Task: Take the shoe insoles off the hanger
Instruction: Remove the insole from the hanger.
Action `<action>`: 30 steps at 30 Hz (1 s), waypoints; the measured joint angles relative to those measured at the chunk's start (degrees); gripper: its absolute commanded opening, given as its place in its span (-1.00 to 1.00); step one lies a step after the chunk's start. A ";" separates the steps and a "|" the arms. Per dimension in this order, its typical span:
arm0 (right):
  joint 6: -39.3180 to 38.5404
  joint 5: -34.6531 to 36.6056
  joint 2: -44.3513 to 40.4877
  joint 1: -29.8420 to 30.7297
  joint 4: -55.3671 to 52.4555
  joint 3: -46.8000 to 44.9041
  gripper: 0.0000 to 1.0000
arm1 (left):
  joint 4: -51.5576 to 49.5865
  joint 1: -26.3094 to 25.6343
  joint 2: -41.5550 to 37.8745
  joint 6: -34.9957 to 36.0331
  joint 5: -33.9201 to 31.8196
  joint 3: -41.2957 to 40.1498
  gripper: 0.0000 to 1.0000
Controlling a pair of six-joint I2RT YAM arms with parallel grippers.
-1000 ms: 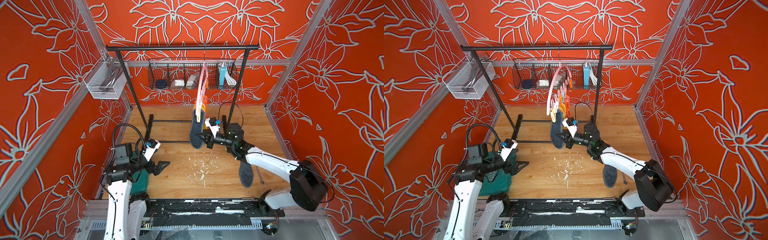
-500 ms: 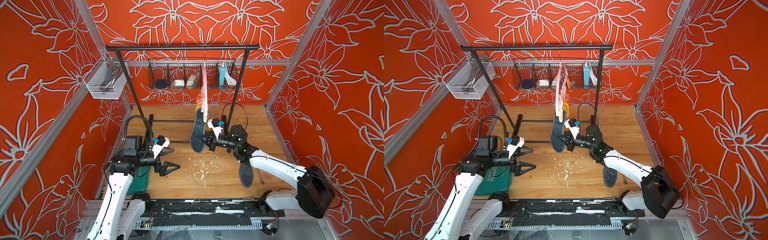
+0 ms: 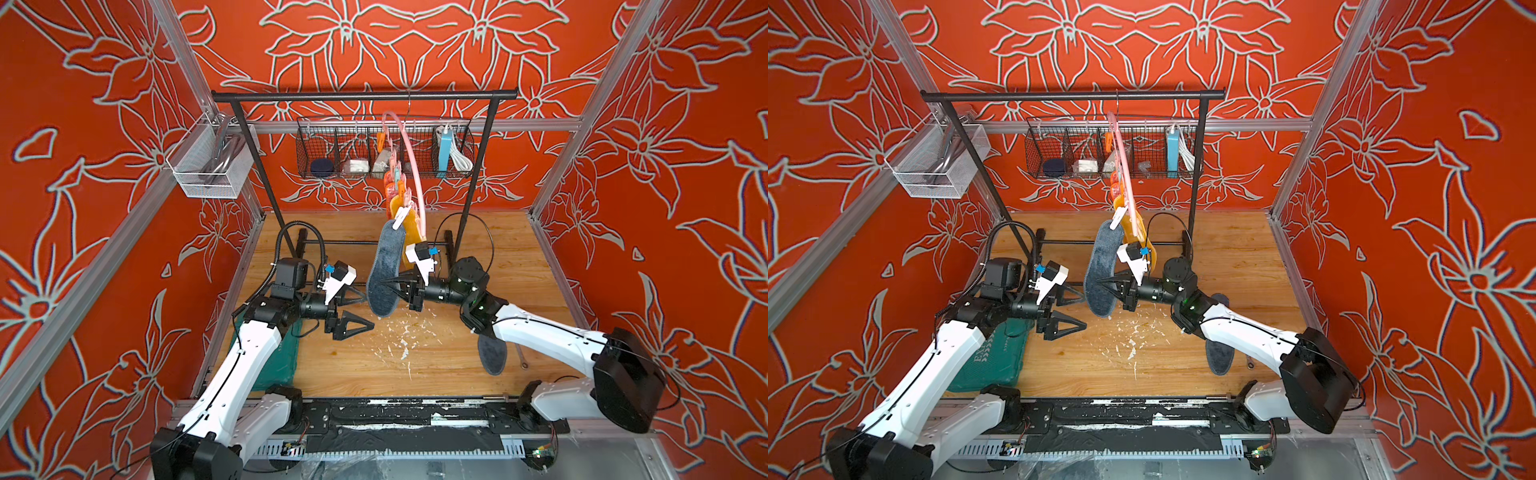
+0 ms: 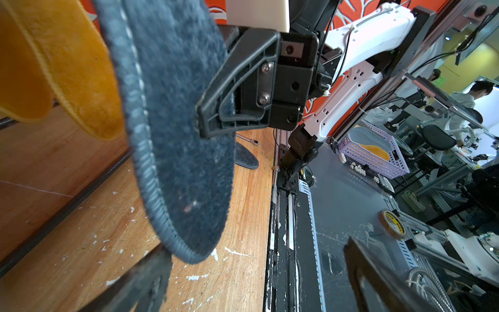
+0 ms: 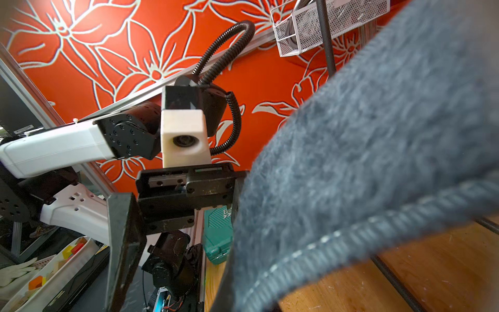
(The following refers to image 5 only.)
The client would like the white mesh wall basket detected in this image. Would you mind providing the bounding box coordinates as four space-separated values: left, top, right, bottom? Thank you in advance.
270 0 391 57

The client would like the white tray with blocks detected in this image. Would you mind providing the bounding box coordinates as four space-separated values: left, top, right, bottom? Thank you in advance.
1 236 99 312

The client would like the green plastic tool case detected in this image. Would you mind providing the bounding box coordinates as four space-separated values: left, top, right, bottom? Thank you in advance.
202 206 233 265

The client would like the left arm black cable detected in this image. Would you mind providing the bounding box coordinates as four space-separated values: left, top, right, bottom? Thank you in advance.
190 20 257 156

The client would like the black metal clothes rack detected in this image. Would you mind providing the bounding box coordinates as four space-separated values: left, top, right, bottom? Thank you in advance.
317 1 498 311

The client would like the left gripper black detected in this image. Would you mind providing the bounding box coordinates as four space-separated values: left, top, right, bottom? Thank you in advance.
105 163 248 311

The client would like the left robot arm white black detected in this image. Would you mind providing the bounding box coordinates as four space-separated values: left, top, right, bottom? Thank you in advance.
1 101 245 311

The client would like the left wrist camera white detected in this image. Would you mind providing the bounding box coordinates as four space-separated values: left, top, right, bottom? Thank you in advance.
160 109 211 168

